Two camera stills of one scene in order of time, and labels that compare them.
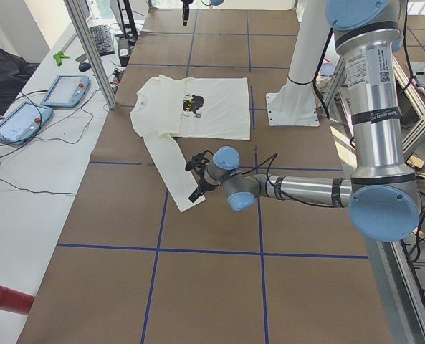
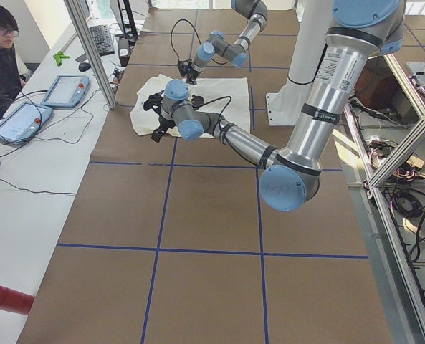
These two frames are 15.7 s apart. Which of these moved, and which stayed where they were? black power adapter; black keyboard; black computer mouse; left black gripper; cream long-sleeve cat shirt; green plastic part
Moved: cream long-sleeve cat shirt; left black gripper
Stayed: black power adapter; green plastic part; black keyboard; black computer mouse
